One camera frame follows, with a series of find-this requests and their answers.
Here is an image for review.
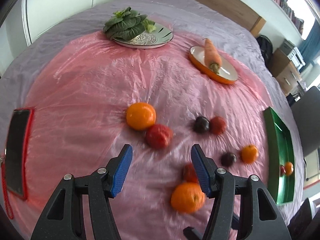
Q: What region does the black backpack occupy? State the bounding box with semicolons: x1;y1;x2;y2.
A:
256;35;274;68

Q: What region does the patterned silver plate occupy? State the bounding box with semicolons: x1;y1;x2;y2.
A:
111;22;174;49

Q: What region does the bok choy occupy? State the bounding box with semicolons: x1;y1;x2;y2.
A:
104;7;157;40

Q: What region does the white wardrobe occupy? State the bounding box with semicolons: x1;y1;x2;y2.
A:
24;0;142;44

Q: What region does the shelf of books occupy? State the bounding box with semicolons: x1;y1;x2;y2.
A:
250;0;306;34

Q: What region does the orange rimmed white plate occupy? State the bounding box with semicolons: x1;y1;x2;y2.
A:
189;45;239;85

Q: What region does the lilac bedsheet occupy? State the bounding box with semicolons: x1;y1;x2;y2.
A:
0;0;310;240

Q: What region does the blue curtain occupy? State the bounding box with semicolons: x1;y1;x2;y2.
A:
299;20;320;65

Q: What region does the grey office chair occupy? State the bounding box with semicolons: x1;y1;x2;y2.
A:
291;86;320;157

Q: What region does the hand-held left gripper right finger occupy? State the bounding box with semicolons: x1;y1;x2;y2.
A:
191;144;292;240

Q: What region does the phone in red case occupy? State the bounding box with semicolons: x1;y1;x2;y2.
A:
4;109;35;200

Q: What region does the red apple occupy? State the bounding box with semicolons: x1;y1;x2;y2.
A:
146;124;173;149
182;164;199;183
209;116;227;135

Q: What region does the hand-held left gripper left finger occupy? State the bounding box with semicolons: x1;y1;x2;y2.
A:
30;144;133;240

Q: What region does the carrot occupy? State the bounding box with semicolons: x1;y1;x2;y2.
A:
204;39;222;74

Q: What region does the green metal tray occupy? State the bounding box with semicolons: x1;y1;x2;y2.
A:
263;107;295;204

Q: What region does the dark plum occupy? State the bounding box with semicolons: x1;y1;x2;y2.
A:
193;116;210;133
221;152;237;167

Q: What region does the large orange mandarin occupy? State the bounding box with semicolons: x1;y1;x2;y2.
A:
126;102;157;131

